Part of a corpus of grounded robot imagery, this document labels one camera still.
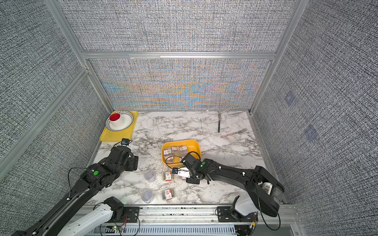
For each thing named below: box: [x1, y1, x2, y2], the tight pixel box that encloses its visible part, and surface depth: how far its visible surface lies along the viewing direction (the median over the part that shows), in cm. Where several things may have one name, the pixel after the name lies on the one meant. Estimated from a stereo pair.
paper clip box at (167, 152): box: [163, 146, 172, 159], surface depth 92 cm
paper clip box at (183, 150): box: [179, 145, 188, 157], surface depth 96 cm
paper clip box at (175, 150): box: [171, 146, 181, 156], surface depth 94 cm
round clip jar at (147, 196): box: [141, 189, 154, 204], surface depth 79 cm
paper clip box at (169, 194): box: [161, 188, 175, 201], surface depth 80 cm
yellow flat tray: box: [99, 110, 139, 142], surface depth 108 cm
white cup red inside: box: [108, 113, 122, 127], surface depth 108 cm
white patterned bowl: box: [105, 110, 135, 132], surface depth 112 cm
